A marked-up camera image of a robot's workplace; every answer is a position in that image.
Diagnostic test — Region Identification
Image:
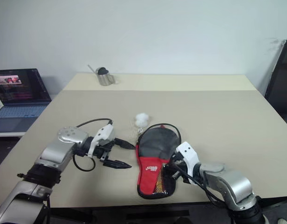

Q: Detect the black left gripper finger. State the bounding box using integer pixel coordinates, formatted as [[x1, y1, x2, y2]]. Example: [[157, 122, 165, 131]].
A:
[[114, 137, 136, 151], [103, 159, 132, 169]]

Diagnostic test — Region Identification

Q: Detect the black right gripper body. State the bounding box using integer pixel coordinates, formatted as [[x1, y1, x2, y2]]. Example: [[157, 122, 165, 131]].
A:
[[166, 152, 187, 180]]

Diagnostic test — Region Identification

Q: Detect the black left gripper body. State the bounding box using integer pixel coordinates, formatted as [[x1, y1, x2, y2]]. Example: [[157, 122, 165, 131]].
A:
[[94, 137, 116, 163]]

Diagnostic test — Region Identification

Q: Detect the red black paddle case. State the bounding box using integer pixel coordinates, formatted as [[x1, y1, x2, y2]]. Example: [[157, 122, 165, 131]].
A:
[[135, 123, 183, 199]]

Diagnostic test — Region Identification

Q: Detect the metal watering can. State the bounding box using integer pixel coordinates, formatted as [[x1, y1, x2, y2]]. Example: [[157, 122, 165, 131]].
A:
[[87, 64, 118, 86]]

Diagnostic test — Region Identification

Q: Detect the white side table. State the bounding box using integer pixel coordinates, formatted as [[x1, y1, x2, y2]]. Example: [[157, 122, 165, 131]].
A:
[[0, 116, 35, 137]]

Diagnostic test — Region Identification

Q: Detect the open laptop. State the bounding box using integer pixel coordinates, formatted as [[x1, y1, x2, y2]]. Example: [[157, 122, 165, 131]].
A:
[[0, 68, 53, 120]]

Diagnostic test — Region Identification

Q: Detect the black chair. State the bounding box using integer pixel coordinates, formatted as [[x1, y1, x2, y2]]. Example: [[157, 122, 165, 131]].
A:
[[264, 39, 287, 130]]

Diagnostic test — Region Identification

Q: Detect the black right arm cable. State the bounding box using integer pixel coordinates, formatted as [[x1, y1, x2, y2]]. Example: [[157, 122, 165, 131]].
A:
[[172, 161, 228, 206]]

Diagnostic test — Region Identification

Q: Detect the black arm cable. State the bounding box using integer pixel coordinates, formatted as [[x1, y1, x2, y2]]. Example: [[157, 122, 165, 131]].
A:
[[172, 161, 228, 206], [72, 118, 113, 173]]

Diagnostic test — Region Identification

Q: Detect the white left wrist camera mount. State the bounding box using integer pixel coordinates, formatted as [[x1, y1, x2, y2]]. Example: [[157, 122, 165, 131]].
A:
[[87, 125, 116, 157]]

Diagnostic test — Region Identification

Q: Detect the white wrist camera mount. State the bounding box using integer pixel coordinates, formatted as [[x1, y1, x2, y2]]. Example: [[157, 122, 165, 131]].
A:
[[175, 141, 200, 185], [87, 125, 116, 157]]

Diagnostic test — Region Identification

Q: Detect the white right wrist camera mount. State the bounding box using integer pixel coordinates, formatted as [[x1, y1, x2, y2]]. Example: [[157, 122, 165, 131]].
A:
[[175, 141, 200, 185]]

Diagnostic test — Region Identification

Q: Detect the white fluffy ball keychain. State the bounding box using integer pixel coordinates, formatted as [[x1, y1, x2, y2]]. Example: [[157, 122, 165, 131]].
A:
[[134, 112, 151, 135]]

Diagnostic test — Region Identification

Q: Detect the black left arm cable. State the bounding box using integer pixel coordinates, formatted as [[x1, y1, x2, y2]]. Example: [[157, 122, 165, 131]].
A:
[[72, 118, 113, 173]]

